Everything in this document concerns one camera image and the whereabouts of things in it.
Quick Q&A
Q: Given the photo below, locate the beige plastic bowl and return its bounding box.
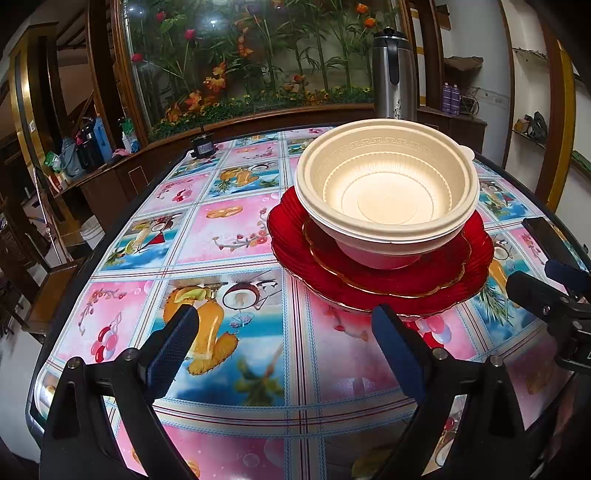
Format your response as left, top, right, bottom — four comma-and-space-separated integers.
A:
294, 119, 480, 243

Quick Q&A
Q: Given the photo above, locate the colourful fruit print tablecloth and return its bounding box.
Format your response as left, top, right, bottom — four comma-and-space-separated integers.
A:
34, 126, 588, 480

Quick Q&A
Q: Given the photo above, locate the blue water container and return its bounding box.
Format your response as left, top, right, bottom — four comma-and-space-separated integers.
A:
93, 116, 113, 163

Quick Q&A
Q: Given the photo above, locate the small red gold-rimmed plate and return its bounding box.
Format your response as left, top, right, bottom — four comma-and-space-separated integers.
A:
303, 220, 472, 299

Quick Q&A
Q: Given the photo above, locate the white plastic bucket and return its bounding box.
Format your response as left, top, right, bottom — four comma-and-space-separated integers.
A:
79, 215, 105, 250

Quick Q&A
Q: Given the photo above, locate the large red glass plate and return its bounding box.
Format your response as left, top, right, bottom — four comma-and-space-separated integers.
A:
267, 188, 494, 317

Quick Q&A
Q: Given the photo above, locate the wooden counter cabinet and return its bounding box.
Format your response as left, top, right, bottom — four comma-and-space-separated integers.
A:
56, 103, 487, 230

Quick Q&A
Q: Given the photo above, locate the large white bowl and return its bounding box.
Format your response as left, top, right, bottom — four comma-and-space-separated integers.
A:
294, 152, 479, 269

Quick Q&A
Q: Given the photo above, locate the stainless steel thermos jug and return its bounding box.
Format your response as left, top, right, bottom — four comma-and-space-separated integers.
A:
372, 27, 418, 121

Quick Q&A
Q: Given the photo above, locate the small black device on table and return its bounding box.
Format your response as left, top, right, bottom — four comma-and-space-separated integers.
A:
190, 126, 216, 159

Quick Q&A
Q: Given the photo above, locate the wooden chair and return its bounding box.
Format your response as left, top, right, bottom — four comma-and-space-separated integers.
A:
1, 197, 83, 344

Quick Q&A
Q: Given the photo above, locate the artificial flower display case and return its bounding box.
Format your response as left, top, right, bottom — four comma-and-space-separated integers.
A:
110, 0, 406, 140

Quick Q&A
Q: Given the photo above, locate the black thermos on counter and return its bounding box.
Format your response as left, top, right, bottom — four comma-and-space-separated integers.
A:
76, 130, 102, 173

